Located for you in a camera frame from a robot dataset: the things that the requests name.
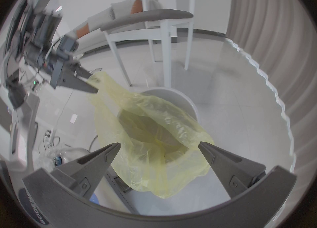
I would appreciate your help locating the pale grey sofa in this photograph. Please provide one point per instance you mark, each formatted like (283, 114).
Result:
(99, 22)

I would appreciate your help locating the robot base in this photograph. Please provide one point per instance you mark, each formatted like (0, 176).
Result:
(27, 113)

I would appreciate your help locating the crumpled clear plastic bag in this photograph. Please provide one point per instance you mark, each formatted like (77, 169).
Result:
(66, 155)

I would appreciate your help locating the yellow plastic bag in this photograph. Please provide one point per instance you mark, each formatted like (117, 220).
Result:
(138, 162)

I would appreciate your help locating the grey and white chair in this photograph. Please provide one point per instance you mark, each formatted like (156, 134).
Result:
(148, 15)

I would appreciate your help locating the pale beige curtain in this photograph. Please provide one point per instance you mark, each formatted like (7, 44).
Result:
(270, 31)

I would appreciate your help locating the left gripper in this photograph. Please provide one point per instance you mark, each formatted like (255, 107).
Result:
(57, 73)

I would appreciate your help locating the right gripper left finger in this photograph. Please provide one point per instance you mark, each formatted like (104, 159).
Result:
(93, 170)

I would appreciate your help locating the white trash bin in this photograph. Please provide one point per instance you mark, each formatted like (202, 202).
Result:
(182, 101)

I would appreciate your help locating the orange cushion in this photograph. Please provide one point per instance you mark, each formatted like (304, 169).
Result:
(136, 6)
(82, 31)

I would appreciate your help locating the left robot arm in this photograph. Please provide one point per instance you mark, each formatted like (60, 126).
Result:
(33, 53)

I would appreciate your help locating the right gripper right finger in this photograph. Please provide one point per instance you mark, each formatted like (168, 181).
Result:
(227, 170)

